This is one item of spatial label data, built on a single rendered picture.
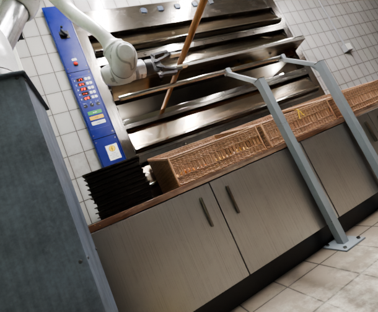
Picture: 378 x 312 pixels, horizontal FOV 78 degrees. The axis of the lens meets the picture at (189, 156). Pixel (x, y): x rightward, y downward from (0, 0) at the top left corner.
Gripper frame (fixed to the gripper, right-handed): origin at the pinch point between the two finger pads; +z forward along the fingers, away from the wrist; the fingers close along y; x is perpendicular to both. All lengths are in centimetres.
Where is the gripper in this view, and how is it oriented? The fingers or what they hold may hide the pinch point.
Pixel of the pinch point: (180, 60)
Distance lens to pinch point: 134.0
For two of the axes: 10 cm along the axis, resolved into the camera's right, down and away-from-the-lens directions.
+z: 8.8, -3.4, 3.4
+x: 2.6, -2.6, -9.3
